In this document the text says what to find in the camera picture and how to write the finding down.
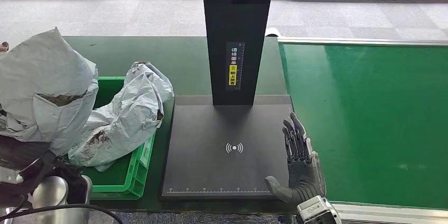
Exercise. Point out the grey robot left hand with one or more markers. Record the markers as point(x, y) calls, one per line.
point(24, 156)

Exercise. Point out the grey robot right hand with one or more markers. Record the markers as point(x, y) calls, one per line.
point(304, 177)

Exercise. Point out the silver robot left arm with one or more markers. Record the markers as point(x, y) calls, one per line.
point(52, 194)

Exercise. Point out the green conveyor belt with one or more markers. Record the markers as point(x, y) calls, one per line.
point(367, 117)

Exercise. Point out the white conveyor roller end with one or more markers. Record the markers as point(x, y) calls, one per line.
point(272, 32)

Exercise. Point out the green plastic crate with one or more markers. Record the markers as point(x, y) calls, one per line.
point(119, 180)

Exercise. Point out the white crate label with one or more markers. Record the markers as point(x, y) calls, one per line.
point(147, 154)

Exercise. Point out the black and yellow ruler label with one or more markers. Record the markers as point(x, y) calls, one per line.
point(233, 68)

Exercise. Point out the dark green table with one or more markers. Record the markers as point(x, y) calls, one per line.
point(157, 58)

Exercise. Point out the black scanner column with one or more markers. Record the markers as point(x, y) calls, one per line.
point(234, 23)

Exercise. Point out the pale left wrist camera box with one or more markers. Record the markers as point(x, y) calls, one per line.
point(10, 175)

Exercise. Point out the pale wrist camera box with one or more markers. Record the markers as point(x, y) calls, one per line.
point(10, 175)
point(316, 212)

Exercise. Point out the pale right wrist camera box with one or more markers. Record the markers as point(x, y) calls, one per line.
point(316, 212)

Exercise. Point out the aluminium conveyor frame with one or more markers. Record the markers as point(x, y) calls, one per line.
point(385, 213)

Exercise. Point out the black scanner base plate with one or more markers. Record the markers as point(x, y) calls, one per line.
point(217, 128)

